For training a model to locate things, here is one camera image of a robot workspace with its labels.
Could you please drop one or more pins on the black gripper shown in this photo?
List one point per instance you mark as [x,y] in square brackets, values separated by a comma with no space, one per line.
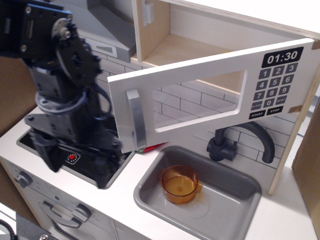
[81,132]

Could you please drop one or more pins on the white toy microwave door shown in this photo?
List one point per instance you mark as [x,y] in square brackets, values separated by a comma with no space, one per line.
[160,104]

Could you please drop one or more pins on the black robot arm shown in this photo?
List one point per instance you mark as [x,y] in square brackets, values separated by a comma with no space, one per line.
[64,70]

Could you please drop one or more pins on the black toy stove top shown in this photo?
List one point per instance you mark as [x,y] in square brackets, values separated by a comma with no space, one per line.
[77,163]

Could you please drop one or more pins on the grey oven knob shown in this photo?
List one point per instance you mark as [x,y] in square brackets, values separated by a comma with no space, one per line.
[23,179]

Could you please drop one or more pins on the red toy chili pepper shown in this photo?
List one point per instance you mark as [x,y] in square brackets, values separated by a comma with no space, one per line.
[148,149]

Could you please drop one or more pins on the orange transparent plastic pot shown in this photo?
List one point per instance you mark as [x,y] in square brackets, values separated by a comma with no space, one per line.
[180,183]

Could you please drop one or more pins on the grey toy sink basin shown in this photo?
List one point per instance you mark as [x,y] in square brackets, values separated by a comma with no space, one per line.
[222,210]

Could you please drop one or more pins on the grey toy range hood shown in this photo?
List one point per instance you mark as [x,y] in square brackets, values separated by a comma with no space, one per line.
[106,32]

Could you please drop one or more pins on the dark grey toy faucet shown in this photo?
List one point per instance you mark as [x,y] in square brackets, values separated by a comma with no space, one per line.
[221,148]

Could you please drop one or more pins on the brown cardboard box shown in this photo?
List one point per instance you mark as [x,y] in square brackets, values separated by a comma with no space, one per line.
[306,169]

